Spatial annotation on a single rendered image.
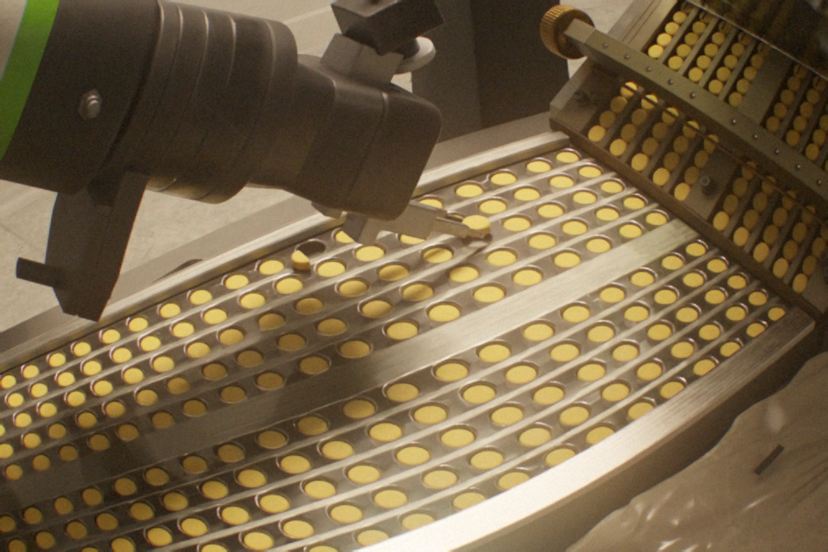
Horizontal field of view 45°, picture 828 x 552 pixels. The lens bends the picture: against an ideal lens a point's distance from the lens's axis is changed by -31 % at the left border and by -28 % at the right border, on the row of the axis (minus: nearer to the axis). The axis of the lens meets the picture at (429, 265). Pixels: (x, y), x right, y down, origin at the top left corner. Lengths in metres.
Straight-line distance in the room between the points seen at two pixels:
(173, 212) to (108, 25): 2.24
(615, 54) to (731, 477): 0.29
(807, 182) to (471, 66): 0.76
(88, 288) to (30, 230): 2.33
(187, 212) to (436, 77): 1.38
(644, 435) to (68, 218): 0.23
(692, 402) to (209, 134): 0.20
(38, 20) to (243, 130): 0.12
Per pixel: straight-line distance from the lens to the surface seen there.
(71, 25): 0.38
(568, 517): 0.42
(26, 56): 0.37
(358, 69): 0.47
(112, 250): 0.43
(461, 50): 1.23
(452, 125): 1.29
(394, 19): 0.47
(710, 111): 0.55
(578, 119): 0.63
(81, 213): 0.44
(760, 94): 0.58
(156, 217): 2.62
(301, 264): 0.54
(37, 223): 2.79
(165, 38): 0.41
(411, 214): 0.51
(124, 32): 0.39
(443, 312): 0.51
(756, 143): 0.53
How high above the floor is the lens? 1.24
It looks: 32 degrees down
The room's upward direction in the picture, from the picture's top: 4 degrees counter-clockwise
